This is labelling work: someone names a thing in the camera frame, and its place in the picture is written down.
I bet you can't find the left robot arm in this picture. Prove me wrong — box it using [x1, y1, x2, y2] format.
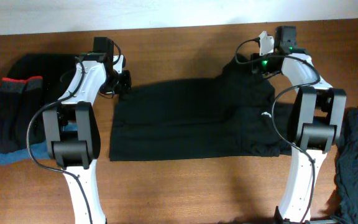
[42, 37, 131, 223]

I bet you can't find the right dark sock red cuff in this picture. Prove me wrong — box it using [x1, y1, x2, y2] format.
[14, 76, 43, 150]

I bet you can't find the folded black garment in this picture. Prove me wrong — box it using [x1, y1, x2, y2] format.
[7, 54, 76, 109]

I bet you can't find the middle dark sock red cuff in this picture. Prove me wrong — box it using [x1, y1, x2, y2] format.
[0, 78, 26, 154]

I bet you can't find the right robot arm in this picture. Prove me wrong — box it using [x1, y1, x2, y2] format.
[250, 26, 347, 223]

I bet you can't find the black t-shirt with logo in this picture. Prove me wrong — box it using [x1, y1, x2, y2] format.
[109, 55, 292, 161]

